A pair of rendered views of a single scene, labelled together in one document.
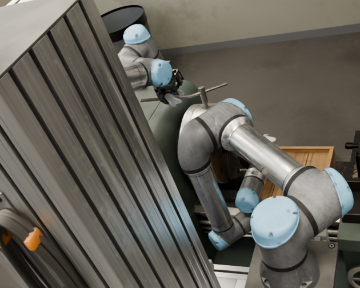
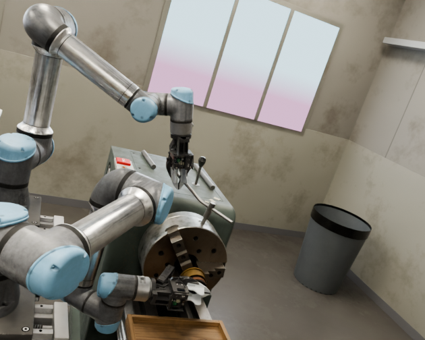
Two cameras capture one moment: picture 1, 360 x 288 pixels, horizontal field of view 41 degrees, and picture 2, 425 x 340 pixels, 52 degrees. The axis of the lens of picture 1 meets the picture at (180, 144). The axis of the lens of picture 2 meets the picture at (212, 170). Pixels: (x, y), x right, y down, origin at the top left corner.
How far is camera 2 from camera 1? 1.05 m
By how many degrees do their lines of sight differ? 36
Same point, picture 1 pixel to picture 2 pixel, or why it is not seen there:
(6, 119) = not seen: outside the picture
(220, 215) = not seen: hidden behind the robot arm
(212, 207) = not seen: hidden behind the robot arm
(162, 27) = (378, 264)
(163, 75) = (139, 110)
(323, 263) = not seen: outside the picture
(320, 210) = (15, 247)
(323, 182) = (54, 241)
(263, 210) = (6, 205)
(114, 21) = (345, 221)
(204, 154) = (104, 193)
